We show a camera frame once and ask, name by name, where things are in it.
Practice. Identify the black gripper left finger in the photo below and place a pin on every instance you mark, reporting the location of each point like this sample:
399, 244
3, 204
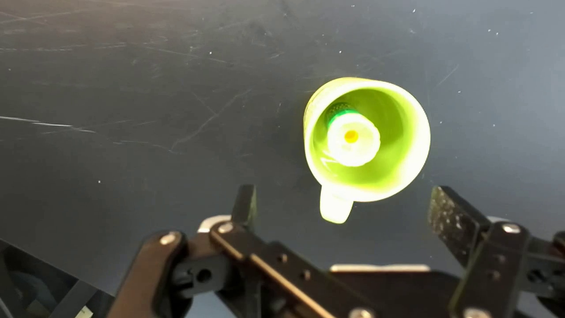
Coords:
275, 276

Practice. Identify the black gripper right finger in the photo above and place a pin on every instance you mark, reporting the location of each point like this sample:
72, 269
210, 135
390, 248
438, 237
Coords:
500, 265

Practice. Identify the lime green cup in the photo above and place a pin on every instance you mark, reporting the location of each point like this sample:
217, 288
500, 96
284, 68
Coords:
408, 142

